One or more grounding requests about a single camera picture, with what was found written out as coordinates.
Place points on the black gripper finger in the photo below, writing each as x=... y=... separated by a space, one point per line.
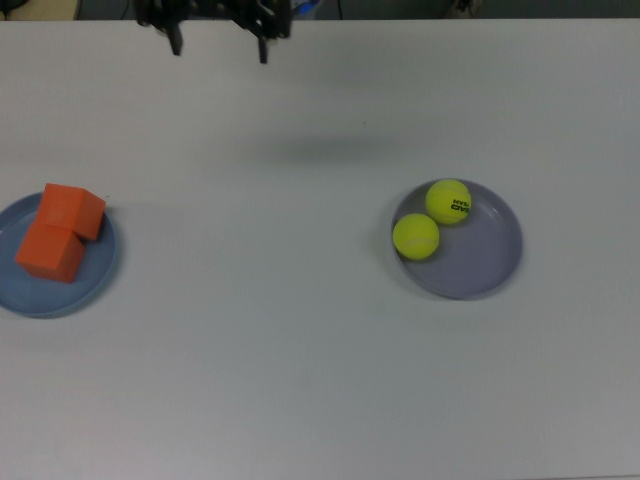
x=175 y=35
x=263 y=30

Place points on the purple plate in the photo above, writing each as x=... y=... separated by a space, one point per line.
x=475 y=265

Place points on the blue plate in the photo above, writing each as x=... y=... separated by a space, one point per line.
x=95 y=280

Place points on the yellow tennis ball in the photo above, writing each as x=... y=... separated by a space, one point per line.
x=445 y=197
x=416 y=236

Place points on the orange cube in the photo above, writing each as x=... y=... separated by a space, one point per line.
x=47 y=252
x=70 y=207

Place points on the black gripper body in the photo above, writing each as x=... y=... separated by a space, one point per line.
x=212 y=6

